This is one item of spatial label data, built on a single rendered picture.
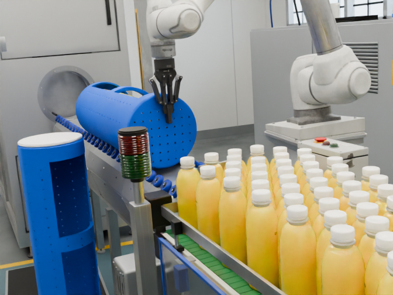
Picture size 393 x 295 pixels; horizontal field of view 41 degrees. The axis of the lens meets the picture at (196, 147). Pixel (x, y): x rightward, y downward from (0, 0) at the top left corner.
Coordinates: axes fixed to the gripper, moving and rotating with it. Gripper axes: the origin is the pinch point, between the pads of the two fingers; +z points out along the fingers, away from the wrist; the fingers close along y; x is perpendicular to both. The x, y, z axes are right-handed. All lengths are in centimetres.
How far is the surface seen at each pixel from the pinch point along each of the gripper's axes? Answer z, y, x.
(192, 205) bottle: 17, -16, -55
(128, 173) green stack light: -1, -40, -79
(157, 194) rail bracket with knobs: 16, -22, -44
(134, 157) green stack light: -4, -39, -80
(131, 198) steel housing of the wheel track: 31.1, -15.6, 5.6
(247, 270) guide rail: 19, -23, -96
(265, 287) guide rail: 19, -23, -102
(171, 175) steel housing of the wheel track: 23.4, -1.4, -1.0
